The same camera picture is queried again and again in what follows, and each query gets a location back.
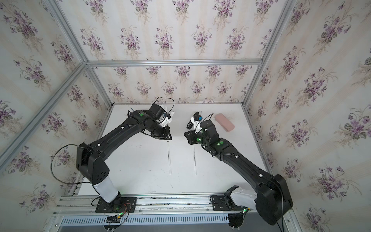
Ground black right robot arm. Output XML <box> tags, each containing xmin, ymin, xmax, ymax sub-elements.
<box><xmin>184</xmin><ymin>120</ymin><xmax>293</xmax><ymax>225</ymax></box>

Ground black stapler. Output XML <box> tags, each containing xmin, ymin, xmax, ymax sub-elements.
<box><xmin>186</xmin><ymin>111</ymin><xmax>200</xmax><ymax>130</ymax></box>

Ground bundle of wrapped straws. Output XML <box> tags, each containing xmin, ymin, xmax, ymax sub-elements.
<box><xmin>160</xmin><ymin>104</ymin><xmax>174</xmax><ymax>117</ymax></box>

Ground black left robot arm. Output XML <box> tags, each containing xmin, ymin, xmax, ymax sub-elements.
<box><xmin>76</xmin><ymin>103</ymin><xmax>174</xmax><ymax>205</ymax></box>

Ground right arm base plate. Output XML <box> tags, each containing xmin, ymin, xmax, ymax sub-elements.
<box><xmin>209</xmin><ymin>195</ymin><xmax>251</xmax><ymax>212</ymax></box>

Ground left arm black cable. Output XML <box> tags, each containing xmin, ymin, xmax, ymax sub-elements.
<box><xmin>50</xmin><ymin>144</ymin><xmax>93</xmax><ymax>186</ymax></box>

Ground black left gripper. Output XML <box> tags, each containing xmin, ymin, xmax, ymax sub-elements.
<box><xmin>146</xmin><ymin>121</ymin><xmax>174</xmax><ymax>140</ymax></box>

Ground pink eraser case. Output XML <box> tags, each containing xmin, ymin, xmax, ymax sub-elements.
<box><xmin>214</xmin><ymin>113</ymin><xmax>235</xmax><ymax>132</ymax></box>

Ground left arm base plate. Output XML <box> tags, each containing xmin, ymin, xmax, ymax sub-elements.
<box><xmin>95</xmin><ymin>197</ymin><xmax>138</xmax><ymax>214</ymax></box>

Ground straw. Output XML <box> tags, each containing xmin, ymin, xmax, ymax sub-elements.
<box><xmin>167</xmin><ymin>143</ymin><xmax>172</xmax><ymax>176</ymax></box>
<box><xmin>193</xmin><ymin>148</ymin><xmax>197</xmax><ymax>176</ymax></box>

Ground aluminium mounting rail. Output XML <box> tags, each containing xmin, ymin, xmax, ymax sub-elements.
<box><xmin>52</xmin><ymin>193</ymin><xmax>244</xmax><ymax>216</ymax></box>

